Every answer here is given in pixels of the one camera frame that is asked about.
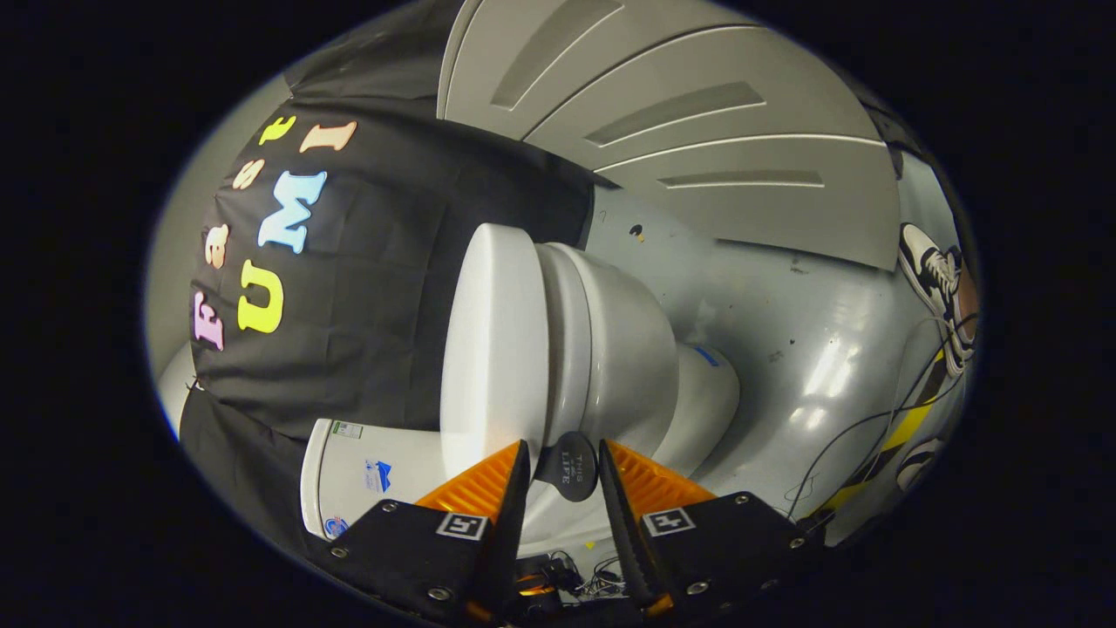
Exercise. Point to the black round pull tab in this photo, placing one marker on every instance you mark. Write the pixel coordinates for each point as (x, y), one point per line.
(571, 471)

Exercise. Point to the person's black white sneaker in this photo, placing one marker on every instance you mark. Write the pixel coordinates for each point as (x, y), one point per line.
(915, 462)
(928, 270)

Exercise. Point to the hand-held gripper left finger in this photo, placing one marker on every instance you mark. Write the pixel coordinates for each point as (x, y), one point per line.
(510, 523)

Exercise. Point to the yellow black floor tape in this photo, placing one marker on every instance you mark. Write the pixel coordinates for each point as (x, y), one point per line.
(907, 427)

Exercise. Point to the person's leg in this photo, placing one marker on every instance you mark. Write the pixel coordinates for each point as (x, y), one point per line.
(966, 301)

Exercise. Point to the grey drawer cabinet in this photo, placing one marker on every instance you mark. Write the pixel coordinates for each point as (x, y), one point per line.
(697, 174)

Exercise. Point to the white toilet bowl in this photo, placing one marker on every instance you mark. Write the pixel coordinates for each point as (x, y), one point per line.
(636, 349)

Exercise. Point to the white toilet seat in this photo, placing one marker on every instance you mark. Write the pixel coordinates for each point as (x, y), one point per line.
(571, 340)

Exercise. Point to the black backdrop cloth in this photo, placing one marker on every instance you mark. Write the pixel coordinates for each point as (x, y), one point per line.
(384, 288)

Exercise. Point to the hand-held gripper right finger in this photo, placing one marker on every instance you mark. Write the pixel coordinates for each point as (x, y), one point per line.
(623, 532)

